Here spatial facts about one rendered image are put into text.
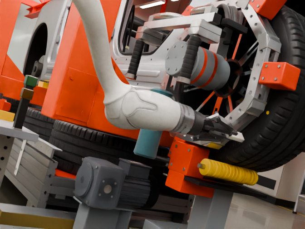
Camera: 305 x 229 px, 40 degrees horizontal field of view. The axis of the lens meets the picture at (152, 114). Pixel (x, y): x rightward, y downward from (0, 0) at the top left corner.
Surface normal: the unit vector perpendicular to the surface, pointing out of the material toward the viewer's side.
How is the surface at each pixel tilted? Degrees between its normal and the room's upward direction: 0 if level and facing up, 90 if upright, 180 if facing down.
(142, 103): 81
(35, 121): 90
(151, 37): 90
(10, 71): 90
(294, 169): 90
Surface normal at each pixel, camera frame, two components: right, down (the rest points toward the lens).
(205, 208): -0.81, -0.24
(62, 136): -0.65, -0.20
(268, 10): 0.28, 0.65
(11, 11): 0.52, 0.11
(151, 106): 0.42, -0.07
